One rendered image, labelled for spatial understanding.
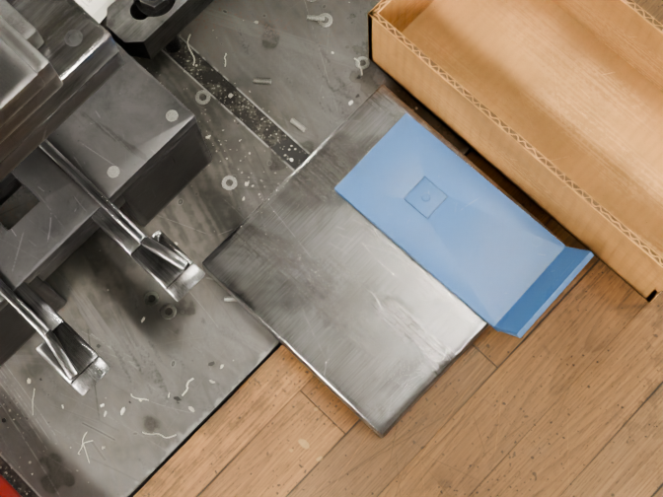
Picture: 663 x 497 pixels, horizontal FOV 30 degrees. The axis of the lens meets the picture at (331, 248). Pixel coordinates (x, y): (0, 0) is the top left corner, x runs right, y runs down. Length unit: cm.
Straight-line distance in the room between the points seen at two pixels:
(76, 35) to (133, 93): 16
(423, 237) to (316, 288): 8
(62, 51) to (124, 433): 29
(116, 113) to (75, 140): 3
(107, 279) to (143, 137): 12
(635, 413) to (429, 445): 13
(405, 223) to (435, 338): 8
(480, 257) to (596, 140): 12
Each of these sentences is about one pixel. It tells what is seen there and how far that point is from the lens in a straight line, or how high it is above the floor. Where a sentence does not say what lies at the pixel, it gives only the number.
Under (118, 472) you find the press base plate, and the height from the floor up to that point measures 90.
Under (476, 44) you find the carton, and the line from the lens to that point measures 86.
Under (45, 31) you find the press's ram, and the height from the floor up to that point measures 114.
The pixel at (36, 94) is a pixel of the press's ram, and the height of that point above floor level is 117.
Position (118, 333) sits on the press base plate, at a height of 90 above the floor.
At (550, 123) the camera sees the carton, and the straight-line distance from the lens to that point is 84.
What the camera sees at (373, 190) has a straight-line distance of 80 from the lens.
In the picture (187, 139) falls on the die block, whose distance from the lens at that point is 78.
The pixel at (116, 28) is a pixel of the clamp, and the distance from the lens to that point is 80.
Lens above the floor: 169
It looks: 75 degrees down
